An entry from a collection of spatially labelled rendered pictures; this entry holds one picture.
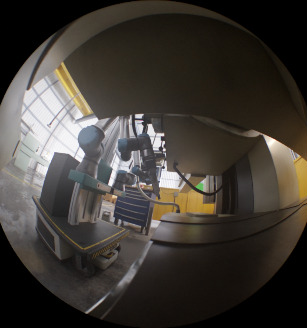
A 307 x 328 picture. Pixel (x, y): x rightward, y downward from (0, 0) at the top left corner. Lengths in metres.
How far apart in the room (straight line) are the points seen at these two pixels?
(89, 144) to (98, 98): 0.28
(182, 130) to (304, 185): 2.32
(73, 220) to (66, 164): 0.43
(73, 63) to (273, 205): 0.90
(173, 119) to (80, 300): 1.09
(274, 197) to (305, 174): 1.77
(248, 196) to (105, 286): 1.12
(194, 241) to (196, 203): 3.06
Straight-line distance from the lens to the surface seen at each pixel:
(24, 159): 5.29
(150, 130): 11.16
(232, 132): 0.48
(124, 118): 0.79
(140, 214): 2.02
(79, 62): 0.26
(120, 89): 0.23
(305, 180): 2.38
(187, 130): 0.55
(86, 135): 0.52
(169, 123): 0.52
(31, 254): 0.98
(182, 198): 3.12
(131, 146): 0.51
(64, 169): 0.87
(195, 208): 3.20
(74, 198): 0.81
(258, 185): 0.75
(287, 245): 0.16
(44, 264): 0.92
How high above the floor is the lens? 0.66
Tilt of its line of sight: 23 degrees up
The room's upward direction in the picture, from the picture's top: 11 degrees clockwise
